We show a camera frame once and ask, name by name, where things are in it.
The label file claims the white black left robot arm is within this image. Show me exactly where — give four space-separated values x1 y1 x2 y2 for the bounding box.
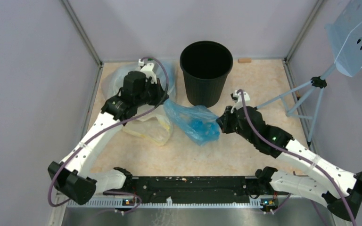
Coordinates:
48 71 168 205

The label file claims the large translucent yellowish trash bag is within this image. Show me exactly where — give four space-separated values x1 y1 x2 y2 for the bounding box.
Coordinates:
101 61 177 146

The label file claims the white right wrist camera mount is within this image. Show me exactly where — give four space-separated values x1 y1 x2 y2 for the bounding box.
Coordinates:
230 90 250 113

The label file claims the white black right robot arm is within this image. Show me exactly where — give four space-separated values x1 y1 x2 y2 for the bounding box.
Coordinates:
216 106 362 221

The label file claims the black ribbed trash bin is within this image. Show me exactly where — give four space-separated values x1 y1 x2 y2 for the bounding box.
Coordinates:
180 40 233 108

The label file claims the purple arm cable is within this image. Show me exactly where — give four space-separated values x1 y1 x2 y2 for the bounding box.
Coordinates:
47 56 170 216
236 89 358 226

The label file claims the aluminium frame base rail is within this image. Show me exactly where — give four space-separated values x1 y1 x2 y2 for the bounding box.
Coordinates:
49 193 346 226

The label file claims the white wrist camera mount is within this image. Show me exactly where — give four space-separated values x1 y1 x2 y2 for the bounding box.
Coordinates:
230 90 250 113
138 59 157 84

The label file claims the blue plastic trash bag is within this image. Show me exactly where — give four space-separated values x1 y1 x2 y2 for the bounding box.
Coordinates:
164 99 220 146

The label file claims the light blue tripod stand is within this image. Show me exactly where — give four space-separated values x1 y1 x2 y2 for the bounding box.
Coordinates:
255 64 337 146

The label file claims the small tan wooden block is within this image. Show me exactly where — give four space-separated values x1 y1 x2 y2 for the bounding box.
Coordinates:
238 58 252 64

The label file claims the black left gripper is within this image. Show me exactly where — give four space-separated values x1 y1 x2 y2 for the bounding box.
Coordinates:
135 77 169 107

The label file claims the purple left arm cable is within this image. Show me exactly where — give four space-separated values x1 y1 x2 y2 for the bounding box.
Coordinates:
47 56 170 216

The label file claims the white toothed cable rail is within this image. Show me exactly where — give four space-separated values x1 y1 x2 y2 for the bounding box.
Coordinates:
67 197 276 209

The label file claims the perforated light blue metal panel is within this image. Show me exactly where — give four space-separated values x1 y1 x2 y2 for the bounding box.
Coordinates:
325 0 362 77

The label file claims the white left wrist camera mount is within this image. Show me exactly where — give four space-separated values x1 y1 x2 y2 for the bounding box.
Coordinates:
138 59 157 84

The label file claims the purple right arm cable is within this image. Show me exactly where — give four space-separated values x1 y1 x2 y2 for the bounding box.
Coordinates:
236 89 358 226

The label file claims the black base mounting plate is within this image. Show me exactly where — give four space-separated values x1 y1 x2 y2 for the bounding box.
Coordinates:
118 176 289 205

